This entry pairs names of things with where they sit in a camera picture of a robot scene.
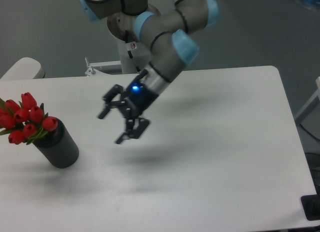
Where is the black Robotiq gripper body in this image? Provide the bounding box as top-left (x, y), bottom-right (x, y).
top-left (118, 78), bottom-right (159, 119)

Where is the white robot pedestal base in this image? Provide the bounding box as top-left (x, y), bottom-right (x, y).
top-left (84, 6), bottom-right (161, 77)

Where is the dark grey ribbed vase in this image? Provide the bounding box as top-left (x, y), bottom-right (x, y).
top-left (33, 119), bottom-right (79, 169)

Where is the black box at table corner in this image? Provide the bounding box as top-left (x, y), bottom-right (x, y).
top-left (300, 194), bottom-right (320, 221)

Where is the red tulip bouquet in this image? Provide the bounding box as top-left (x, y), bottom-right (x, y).
top-left (0, 92), bottom-right (60, 145)

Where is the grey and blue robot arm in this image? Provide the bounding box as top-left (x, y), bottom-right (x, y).
top-left (79, 0), bottom-right (220, 144)

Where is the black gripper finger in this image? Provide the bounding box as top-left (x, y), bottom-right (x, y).
top-left (115, 116), bottom-right (151, 145)
top-left (97, 84), bottom-right (124, 120)

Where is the white furniture frame right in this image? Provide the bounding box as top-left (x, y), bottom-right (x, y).
top-left (293, 77), bottom-right (320, 124)

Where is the beige chair backrest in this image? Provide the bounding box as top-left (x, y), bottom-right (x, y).
top-left (0, 57), bottom-right (46, 81)

